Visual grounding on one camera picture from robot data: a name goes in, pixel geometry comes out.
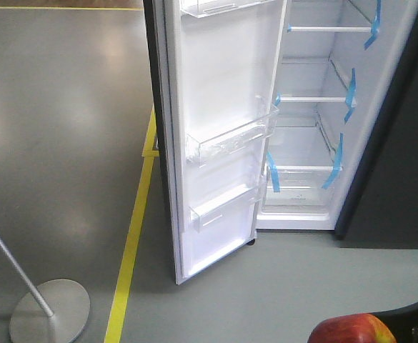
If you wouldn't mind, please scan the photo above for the red yellow apple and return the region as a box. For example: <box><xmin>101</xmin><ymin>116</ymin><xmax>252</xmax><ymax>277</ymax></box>
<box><xmin>307</xmin><ymin>313</ymin><xmax>397</xmax><ymax>343</ymax></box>

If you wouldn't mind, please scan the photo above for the white refrigerator door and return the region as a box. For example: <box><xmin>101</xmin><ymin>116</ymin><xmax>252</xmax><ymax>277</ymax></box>
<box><xmin>144</xmin><ymin>1</ymin><xmax>287</xmax><ymax>284</ymax></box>

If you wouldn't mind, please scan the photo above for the clear door bin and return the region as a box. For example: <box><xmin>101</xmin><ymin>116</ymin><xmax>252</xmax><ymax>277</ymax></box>
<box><xmin>189</xmin><ymin>176</ymin><xmax>266</xmax><ymax>232</ymax></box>
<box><xmin>185</xmin><ymin>96</ymin><xmax>279</xmax><ymax>167</ymax></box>
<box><xmin>180</xmin><ymin>0</ymin><xmax>269</xmax><ymax>19</ymax></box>

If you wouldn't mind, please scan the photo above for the clear crisper drawer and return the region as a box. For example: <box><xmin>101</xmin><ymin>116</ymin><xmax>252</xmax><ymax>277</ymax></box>
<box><xmin>263</xmin><ymin>166</ymin><xmax>334</xmax><ymax>211</ymax></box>

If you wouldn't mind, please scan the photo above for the lower clear door bin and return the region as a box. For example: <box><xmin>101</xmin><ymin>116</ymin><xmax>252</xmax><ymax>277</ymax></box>
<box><xmin>189</xmin><ymin>176</ymin><xmax>266</xmax><ymax>232</ymax></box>

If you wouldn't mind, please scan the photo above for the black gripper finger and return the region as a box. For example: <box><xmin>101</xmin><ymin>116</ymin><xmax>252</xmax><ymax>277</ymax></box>
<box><xmin>372</xmin><ymin>302</ymin><xmax>418</xmax><ymax>342</ymax></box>

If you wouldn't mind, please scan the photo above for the silver floor lamp stand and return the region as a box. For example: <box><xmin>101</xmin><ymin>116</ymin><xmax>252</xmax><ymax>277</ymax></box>
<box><xmin>0</xmin><ymin>237</ymin><xmax>91</xmax><ymax>342</ymax></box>

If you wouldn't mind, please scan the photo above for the upper clear door bin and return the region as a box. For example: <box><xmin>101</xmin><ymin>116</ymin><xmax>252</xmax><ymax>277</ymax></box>
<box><xmin>180</xmin><ymin>0</ymin><xmax>269</xmax><ymax>19</ymax></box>

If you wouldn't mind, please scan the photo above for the dark grey refrigerator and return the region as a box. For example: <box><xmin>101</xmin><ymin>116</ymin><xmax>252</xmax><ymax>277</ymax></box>
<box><xmin>257</xmin><ymin>1</ymin><xmax>418</xmax><ymax>249</ymax></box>

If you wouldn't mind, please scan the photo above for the middle clear door bin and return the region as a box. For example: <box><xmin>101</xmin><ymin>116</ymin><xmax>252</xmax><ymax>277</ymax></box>
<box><xmin>185</xmin><ymin>96</ymin><xmax>279</xmax><ymax>167</ymax></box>

